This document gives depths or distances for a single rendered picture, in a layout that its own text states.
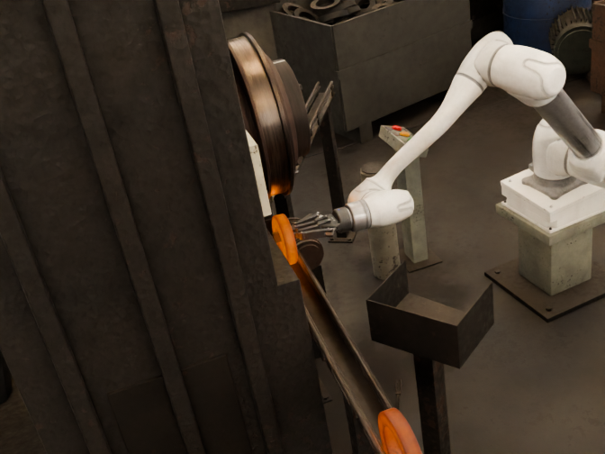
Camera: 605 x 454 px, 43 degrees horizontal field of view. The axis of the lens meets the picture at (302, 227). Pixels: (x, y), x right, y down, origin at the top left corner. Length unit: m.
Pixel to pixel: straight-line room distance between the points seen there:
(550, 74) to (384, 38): 2.32
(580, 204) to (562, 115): 0.56
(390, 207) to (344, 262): 1.22
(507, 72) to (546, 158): 0.65
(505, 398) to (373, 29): 2.42
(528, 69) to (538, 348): 1.11
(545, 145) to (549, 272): 0.52
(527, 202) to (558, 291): 0.41
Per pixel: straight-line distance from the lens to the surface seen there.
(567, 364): 2.93
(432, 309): 2.19
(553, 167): 2.95
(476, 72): 2.45
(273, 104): 2.00
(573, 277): 3.24
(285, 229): 2.24
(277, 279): 1.91
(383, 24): 4.54
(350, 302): 3.28
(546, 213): 2.95
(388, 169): 2.52
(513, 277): 3.32
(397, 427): 1.66
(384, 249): 3.29
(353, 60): 4.45
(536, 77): 2.34
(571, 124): 2.60
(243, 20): 4.87
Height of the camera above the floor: 1.92
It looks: 30 degrees down
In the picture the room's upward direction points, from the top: 10 degrees counter-clockwise
